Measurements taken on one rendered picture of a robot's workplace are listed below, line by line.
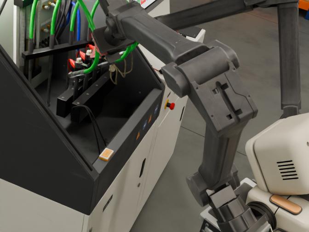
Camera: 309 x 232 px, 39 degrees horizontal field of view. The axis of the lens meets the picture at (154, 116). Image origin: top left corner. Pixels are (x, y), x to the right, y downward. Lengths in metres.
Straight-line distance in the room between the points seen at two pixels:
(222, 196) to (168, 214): 1.69
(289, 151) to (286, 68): 0.37
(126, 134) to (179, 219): 1.17
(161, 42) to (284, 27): 0.59
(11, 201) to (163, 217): 1.20
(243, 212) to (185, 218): 1.69
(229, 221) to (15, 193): 0.86
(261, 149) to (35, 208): 0.87
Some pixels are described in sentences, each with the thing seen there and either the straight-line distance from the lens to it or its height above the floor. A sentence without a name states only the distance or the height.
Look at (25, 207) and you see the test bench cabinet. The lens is 1.64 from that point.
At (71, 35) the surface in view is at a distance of 1.79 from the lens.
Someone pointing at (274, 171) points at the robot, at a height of 1.29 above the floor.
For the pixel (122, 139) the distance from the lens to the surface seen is 1.56.
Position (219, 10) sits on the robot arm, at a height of 1.47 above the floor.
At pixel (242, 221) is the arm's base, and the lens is 0.99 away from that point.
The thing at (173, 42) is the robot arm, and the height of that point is 1.59.
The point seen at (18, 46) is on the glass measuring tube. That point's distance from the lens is 1.78.
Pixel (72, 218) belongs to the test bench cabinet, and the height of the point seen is 0.75.
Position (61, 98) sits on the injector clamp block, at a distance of 1.68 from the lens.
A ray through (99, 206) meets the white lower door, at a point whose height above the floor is 0.76.
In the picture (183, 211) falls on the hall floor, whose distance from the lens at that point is 2.71.
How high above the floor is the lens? 1.90
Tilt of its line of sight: 34 degrees down
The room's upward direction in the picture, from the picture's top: 13 degrees clockwise
